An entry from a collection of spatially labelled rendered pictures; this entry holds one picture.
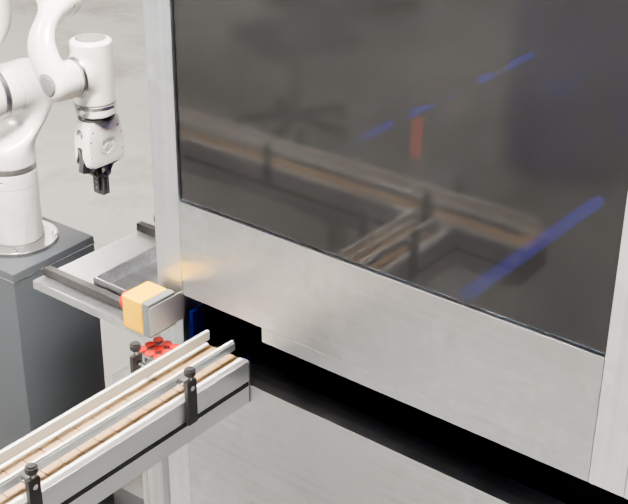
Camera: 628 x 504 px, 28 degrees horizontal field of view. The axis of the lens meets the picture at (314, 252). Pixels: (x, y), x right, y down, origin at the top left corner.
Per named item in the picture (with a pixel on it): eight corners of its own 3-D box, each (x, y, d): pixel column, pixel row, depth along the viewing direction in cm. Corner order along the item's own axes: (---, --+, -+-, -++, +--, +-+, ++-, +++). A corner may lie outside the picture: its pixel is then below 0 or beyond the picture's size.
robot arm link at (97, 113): (92, 111, 248) (93, 125, 249) (124, 99, 254) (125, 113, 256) (63, 102, 253) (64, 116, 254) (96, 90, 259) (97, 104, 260)
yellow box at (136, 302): (176, 324, 239) (175, 291, 236) (150, 339, 234) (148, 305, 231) (148, 311, 244) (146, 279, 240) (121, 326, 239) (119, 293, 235)
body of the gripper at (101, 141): (89, 121, 249) (93, 173, 254) (127, 107, 256) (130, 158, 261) (64, 113, 253) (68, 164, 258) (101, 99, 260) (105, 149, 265)
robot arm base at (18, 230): (-42, 242, 291) (-52, 169, 282) (21, 214, 305) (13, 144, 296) (14, 266, 281) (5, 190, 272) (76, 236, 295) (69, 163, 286)
